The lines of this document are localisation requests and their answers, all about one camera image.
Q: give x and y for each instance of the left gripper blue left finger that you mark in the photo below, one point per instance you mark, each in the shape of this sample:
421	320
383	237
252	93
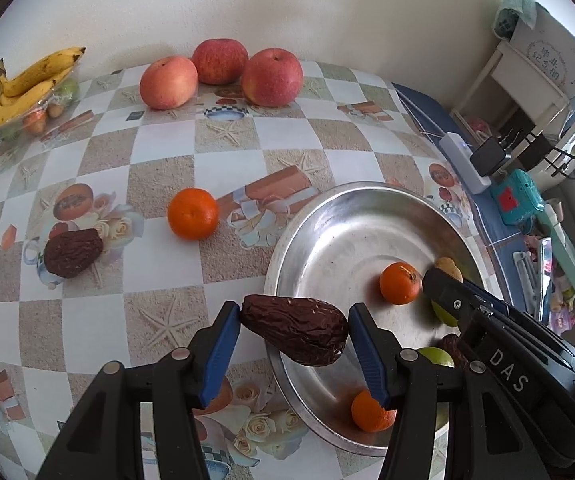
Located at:
217	343

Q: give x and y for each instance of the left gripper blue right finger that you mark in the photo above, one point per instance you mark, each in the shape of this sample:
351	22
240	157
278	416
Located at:
366	339

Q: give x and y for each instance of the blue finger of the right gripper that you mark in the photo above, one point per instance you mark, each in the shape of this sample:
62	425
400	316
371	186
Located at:
450	297

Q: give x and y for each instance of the round green jujube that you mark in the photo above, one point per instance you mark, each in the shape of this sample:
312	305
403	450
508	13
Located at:
444	316

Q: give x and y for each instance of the small brown longan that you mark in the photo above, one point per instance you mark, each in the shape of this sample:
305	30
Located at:
448	266

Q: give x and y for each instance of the dark red date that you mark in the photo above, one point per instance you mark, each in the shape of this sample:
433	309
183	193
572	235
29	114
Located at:
449	343
309	331
69	253

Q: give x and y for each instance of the tangerine with green stem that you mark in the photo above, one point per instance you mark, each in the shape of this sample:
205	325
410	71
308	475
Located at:
400	283

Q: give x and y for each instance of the oblong green jujube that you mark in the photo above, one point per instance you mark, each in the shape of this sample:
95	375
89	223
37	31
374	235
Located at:
437	356

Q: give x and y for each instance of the orange tangerine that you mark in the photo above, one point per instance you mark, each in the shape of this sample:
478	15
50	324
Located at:
369	415
193	214

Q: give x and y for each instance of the smartphone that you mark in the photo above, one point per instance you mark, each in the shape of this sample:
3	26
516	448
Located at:
544	272

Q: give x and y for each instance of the large steel plate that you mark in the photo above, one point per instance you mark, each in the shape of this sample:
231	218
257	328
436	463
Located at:
335	250

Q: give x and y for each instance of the mint green plastic rack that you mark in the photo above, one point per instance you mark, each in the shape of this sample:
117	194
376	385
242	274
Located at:
562	246

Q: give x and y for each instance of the teal small box device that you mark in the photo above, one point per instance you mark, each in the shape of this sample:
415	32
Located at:
517	198

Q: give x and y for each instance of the white power strip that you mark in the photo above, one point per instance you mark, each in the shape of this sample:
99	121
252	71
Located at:
459	155

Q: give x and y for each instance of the black power adapter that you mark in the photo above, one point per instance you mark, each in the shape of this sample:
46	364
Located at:
489	157

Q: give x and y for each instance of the patterned checkered tablecloth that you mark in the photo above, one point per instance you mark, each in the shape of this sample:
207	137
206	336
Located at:
111	164

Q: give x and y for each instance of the white shelf unit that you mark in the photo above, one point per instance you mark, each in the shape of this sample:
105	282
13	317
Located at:
525	94

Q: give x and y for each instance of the pale pink apple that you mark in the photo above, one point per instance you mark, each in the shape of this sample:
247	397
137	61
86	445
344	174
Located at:
169	83

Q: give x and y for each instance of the red apple right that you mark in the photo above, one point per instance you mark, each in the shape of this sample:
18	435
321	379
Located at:
272	78

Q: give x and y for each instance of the red apple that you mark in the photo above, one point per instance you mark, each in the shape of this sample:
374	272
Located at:
220	61
272	78

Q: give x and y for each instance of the red apple middle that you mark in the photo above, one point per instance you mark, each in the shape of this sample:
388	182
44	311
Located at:
220	61

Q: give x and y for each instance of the clear plastic fruit tray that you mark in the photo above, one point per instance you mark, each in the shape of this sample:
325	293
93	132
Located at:
31	113

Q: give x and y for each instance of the yellow banana bunch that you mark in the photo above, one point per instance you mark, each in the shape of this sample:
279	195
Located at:
25	91

